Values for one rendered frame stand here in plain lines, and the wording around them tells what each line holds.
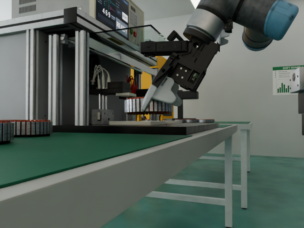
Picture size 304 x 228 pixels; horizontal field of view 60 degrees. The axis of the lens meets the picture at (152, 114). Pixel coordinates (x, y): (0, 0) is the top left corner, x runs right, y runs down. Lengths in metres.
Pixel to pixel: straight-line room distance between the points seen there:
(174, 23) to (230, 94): 2.21
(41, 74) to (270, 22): 0.67
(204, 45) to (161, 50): 0.09
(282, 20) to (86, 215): 0.51
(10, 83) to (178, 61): 0.61
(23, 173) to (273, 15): 0.52
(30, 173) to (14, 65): 0.79
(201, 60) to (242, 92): 5.62
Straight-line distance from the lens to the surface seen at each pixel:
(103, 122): 0.95
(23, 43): 0.98
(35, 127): 0.63
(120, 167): 0.26
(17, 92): 0.96
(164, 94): 0.55
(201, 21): 0.59
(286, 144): 6.22
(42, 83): 0.91
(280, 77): 6.25
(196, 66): 0.57
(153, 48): 0.61
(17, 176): 0.20
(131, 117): 1.16
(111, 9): 1.10
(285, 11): 0.60
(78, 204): 0.21
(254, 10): 0.60
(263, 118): 6.17
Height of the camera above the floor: 0.79
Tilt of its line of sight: 1 degrees up
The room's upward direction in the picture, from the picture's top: straight up
